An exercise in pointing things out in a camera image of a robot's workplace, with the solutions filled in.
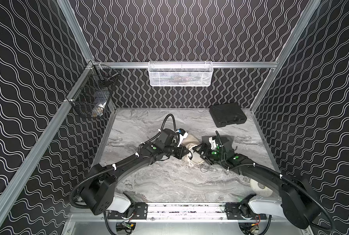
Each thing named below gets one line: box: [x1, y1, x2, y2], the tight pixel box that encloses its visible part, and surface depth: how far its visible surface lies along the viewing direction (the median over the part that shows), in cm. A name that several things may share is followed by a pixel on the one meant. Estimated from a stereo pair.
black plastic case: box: [209, 102, 248, 128], surface depth 111 cm
